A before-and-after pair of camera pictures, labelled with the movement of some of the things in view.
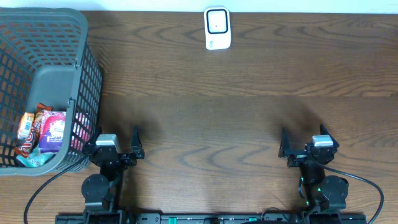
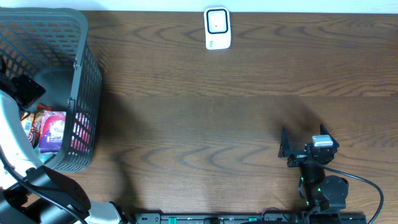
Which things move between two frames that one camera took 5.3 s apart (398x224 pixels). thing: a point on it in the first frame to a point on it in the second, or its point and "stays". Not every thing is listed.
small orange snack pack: (25, 126) stays
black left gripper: (125, 157) to (23, 90)
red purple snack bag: (52, 130) stays
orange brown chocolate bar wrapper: (25, 146) stays
